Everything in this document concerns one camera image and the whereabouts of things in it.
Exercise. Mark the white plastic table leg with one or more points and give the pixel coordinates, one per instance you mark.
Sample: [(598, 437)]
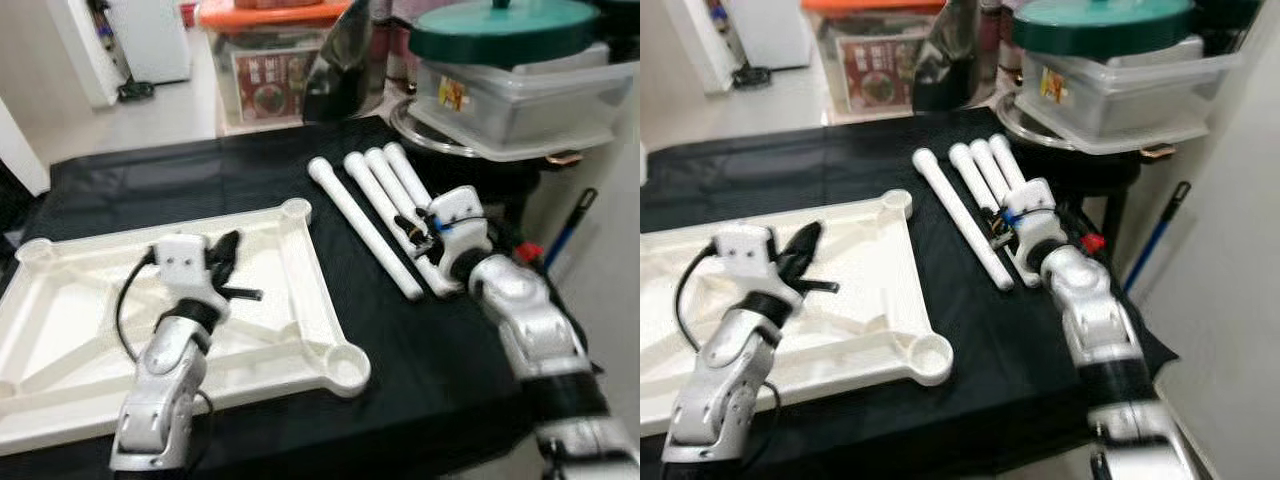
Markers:
[(960, 215), (360, 220), (375, 190), (972, 175), (405, 170), (1008, 158), (990, 165), (390, 180)]

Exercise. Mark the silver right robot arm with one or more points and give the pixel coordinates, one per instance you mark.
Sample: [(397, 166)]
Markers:
[(530, 320), (1100, 310)]

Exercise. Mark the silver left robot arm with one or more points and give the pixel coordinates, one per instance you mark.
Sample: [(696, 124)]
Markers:
[(160, 380), (710, 380)]

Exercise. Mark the black tablecloth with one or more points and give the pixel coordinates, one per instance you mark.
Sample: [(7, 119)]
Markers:
[(430, 380), (1020, 380)]

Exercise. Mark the clear plastic storage box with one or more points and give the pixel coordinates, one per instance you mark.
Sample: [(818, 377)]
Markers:
[(1120, 100), (520, 110)]

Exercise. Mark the shiny black round container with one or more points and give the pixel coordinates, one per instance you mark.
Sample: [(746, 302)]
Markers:
[(945, 55), (345, 60)]

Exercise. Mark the red food poster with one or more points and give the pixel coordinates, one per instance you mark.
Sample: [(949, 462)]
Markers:
[(275, 85), (877, 75)]

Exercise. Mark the green round lid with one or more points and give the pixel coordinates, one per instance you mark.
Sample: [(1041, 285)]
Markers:
[(1100, 25), (500, 35)]

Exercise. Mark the white appliance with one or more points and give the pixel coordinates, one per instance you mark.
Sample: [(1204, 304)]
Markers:
[(150, 35), (775, 30)]

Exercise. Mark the white upright panel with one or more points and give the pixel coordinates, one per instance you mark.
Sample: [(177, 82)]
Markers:
[(80, 50), (695, 45)]

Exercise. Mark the clear bin orange lid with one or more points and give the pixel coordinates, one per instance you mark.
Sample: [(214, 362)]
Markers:
[(870, 8), (270, 15)]

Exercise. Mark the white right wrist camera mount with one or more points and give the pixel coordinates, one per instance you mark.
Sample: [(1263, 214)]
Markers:
[(460, 215), (1035, 205)]

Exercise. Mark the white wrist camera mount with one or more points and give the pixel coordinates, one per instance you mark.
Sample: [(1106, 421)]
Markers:
[(1035, 205), (180, 262), (460, 215), (745, 250)]

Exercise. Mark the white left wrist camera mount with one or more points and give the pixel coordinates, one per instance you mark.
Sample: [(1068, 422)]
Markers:
[(180, 262), (745, 250)]

